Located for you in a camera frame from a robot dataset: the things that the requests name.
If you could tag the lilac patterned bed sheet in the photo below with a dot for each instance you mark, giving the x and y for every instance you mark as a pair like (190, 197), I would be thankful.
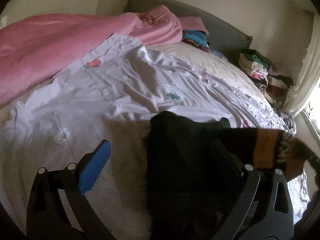
(112, 93)

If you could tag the pile of folded clothes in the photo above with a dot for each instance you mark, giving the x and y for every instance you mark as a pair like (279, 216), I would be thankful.
(263, 73)

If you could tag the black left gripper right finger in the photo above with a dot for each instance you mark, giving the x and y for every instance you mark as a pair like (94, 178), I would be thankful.
(235, 172)

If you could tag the striped folded clothes stack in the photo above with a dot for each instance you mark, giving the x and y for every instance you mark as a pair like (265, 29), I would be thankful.
(197, 39)

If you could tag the pink blanket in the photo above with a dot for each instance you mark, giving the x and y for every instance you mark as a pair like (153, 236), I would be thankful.
(36, 48)

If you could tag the black printed t-shirt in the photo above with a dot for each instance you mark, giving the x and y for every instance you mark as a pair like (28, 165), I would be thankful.
(187, 190)

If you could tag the cream curtain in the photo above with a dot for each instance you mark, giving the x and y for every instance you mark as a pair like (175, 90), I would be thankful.
(308, 78)

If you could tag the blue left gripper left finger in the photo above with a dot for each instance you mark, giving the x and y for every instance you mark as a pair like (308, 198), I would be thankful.
(93, 166)

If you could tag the bag of clothes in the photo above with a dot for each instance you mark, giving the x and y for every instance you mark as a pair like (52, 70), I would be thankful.
(289, 121)

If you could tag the grey bed headboard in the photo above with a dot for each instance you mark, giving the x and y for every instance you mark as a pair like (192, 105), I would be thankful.
(223, 37)

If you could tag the pink pillow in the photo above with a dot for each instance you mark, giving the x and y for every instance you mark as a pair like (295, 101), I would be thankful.
(193, 23)

